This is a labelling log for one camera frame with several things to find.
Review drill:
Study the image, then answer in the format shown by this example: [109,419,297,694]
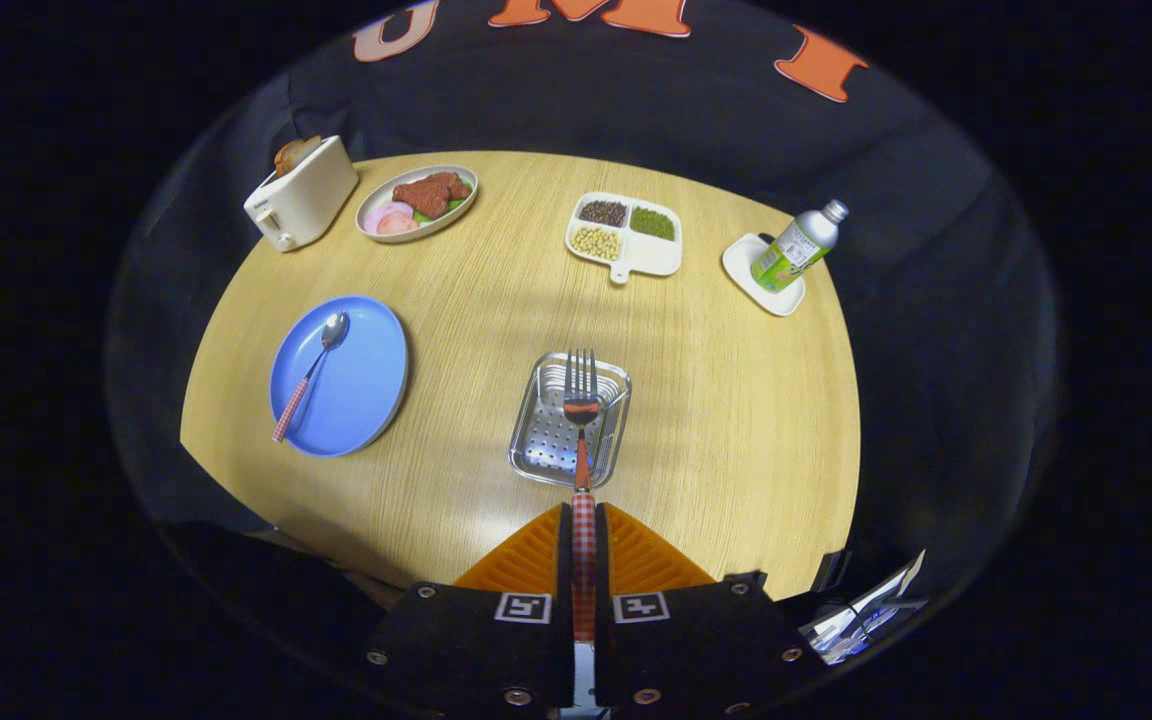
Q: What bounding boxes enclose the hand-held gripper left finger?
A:
[366,503,577,715]

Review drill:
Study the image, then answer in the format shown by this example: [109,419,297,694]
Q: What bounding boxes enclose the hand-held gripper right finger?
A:
[593,503,807,715]

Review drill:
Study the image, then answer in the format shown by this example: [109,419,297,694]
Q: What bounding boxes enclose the fork with red checkered handle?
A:
[561,348,604,643]

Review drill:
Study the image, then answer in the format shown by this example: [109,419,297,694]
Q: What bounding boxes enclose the spoon with red checkered handle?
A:
[272,312,350,444]

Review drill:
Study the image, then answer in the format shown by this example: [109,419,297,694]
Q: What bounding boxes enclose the perforated metal tray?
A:
[508,350,633,489]

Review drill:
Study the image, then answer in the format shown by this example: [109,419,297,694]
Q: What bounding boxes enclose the blue round plate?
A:
[269,295,410,459]

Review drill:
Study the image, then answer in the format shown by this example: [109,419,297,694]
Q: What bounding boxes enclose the white divided bean dish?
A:
[564,191,684,286]

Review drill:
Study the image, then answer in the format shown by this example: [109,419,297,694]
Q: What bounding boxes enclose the white square coaster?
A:
[721,232,807,318]

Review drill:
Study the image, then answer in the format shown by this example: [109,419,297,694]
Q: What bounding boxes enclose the silver bottle with green label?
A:
[751,198,850,294]

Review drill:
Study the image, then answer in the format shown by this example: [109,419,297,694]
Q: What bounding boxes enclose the pink ham slices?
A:
[364,201,419,237]

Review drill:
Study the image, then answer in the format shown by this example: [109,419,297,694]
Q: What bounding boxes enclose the oval white food plate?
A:
[355,165,479,244]

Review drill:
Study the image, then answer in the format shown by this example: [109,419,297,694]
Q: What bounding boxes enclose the brown steak piece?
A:
[392,172,472,220]

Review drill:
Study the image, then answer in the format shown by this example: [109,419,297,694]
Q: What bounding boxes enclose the cream white toaster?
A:
[243,137,360,253]

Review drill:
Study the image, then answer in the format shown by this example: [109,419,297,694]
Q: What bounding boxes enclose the toasted bread slices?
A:
[274,135,323,179]

